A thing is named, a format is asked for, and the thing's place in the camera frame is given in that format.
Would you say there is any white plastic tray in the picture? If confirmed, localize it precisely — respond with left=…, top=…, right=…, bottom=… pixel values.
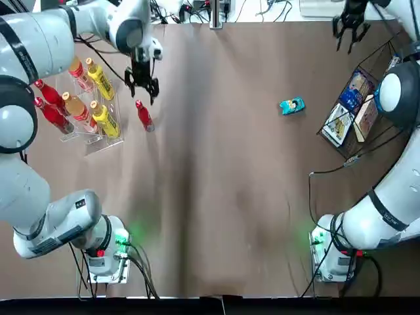
left=299, top=0, right=345, bottom=19

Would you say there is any blue cracker packet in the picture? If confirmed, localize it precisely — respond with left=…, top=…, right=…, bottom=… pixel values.
left=339, top=70, right=377, bottom=117

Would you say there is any white yellow snack packet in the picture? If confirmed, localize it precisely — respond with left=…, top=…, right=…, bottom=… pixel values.
left=321, top=103, right=356, bottom=148

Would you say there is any aluminium profile post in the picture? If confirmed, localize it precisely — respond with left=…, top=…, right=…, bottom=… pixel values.
left=209, top=0, right=224, bottom=30

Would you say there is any black cable with connector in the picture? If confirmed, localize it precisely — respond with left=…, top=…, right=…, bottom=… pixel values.
left=308, top=126, right=417, bottom=227

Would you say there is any orange tea bottle red label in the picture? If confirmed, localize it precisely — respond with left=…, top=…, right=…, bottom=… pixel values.
left=61, top=91, right=100, bottom=134
left=68, top=55, right=97, bottom=93

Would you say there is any yellow lemon tea bottle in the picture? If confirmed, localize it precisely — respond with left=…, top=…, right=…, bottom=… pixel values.
left=84, top=57, right=116, bottom=101
left=89, top=100, right=122, bottom=140

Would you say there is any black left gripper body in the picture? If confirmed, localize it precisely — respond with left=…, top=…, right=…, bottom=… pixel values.
left=130, top=57, right=155, bottom=87

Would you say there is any clear acrylic stepped shelf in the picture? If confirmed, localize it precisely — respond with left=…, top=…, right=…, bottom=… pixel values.
left=54, top=66, right=125, bottom=157

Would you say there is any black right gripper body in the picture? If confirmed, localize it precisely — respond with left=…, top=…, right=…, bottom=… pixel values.
left=341, top=0, right=367, bottom=24

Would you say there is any black wire basket shelf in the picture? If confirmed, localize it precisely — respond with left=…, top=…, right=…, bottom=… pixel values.
left=316, top=32, right=420, bottom=163

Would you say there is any beige snack box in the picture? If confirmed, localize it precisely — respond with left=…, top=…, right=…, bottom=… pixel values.
left=352, top=94, right=381, bottom=144

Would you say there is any teal chips packet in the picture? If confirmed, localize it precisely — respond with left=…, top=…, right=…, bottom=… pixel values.
left=279, top=96, right=307, bottom=117

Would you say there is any red cola bottle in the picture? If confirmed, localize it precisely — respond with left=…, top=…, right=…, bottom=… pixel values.
left=33, top=96, right=75, bottom=135
left=33, top=78, right=70, bottom=116
left=135, top=99, right=156, bottom=133

